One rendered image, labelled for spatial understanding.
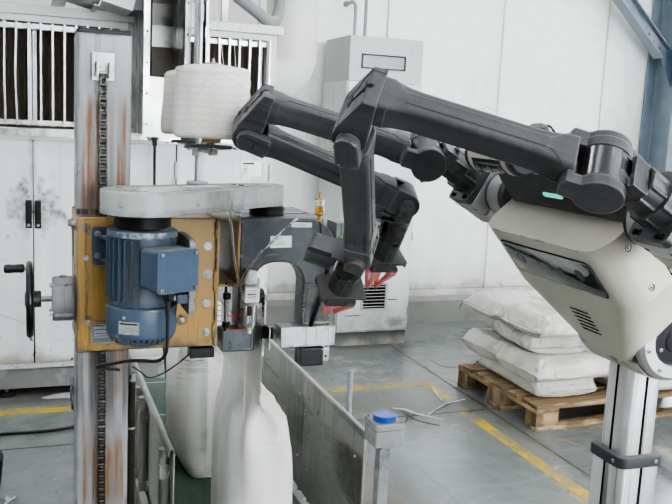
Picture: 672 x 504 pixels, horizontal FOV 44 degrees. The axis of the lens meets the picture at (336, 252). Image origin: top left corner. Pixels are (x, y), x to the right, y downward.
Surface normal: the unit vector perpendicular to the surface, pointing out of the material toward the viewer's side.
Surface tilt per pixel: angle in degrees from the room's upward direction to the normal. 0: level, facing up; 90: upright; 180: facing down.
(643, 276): 90
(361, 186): 140
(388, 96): 53
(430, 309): 90
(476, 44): 90
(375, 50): 90
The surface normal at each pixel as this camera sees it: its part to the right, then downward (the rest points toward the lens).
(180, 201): 0.85, 0.12
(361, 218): -0.23, 0.84
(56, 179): 0.35, 0.16
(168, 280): 0.71, 0.14
